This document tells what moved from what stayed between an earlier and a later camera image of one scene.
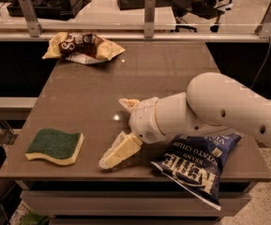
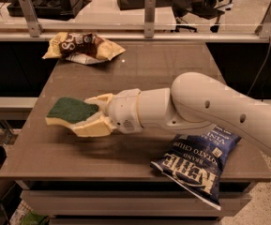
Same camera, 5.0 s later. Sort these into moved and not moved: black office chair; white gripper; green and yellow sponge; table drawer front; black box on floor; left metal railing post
Moved: green and yellow sponge; white gripper
Not moved: black box on floor; table drawer front; left metal railing post; black office chair
